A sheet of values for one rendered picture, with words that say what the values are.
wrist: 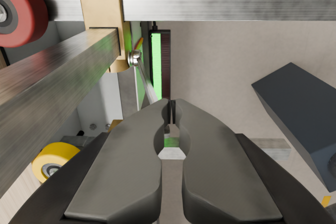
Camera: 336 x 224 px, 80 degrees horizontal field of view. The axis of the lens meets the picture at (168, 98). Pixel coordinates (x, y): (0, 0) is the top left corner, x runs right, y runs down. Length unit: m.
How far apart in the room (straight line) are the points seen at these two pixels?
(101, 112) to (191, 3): 0.46
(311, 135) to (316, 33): 0.65
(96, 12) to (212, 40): 0.95
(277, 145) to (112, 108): 0.44
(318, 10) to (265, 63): 1.00
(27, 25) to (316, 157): 0.89
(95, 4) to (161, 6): 0.08
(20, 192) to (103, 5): 0.37
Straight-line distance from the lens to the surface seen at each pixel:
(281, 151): 0.44
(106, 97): 0.62
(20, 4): 0.29
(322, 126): 0.96
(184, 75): 1.23
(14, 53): 0.47
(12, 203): 0.53
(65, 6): 0.32
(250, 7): 0.30
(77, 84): 0.17
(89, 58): 0.19
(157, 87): 0.49
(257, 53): 1.28
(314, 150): 0.90
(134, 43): 0.36
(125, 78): 0.49
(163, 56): 0.46
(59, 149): 0.39
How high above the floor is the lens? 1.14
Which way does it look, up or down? 62 degrees down
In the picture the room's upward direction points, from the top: 178 degrees counter-clockwise
